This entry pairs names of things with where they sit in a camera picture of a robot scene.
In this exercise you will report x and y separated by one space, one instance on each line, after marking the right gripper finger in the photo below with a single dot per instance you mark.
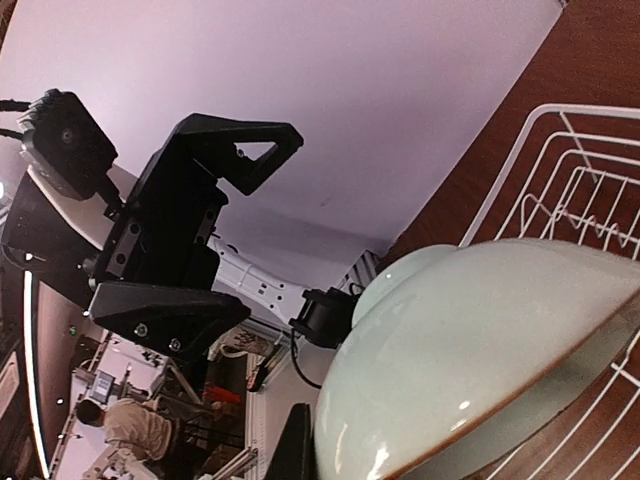
294 455

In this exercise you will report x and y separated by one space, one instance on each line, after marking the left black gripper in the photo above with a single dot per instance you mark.
160 238

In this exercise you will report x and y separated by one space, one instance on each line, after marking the green floral cup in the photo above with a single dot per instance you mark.
441 345

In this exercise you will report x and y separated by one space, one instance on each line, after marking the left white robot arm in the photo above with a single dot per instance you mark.
59 239

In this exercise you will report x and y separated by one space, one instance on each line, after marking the person in beige shirt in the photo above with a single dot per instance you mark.
131 425

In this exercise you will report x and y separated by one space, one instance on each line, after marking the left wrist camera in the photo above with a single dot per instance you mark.
66 146

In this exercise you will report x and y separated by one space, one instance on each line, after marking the white wire dish rack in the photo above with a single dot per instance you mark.
569 185

